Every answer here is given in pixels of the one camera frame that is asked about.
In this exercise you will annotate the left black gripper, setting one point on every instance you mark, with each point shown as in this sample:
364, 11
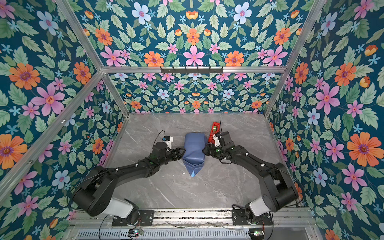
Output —
179, 155

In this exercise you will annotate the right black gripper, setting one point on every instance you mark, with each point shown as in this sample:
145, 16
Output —
210, 148

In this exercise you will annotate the light blue wrapping paper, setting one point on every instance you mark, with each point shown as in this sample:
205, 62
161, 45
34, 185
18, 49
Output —
194, 158

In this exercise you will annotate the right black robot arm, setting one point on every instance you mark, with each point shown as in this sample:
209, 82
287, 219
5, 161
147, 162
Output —
276, 184

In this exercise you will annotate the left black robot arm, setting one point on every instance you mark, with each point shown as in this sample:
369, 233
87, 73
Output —
94, 194

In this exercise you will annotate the red tape dispenser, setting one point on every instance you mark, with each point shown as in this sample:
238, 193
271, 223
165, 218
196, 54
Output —
214, 130

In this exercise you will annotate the white ventilation grille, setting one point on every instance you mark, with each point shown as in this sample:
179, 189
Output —
163, 234

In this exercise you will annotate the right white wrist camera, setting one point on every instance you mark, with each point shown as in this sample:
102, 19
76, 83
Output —
216, 140

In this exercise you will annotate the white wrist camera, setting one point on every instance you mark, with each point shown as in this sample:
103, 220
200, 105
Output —
168, 140
216, 140

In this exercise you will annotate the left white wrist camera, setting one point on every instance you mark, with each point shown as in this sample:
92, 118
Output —
168, 140

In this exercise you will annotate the aluminium front mounting rail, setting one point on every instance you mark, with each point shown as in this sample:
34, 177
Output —
200, 217

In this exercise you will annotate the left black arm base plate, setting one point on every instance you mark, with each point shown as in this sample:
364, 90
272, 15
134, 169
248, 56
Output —
135, 217

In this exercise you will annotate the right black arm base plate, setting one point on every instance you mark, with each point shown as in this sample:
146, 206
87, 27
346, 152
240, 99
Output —
245, 217

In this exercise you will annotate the black hook rail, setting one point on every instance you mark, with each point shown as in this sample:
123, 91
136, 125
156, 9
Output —
192, 70

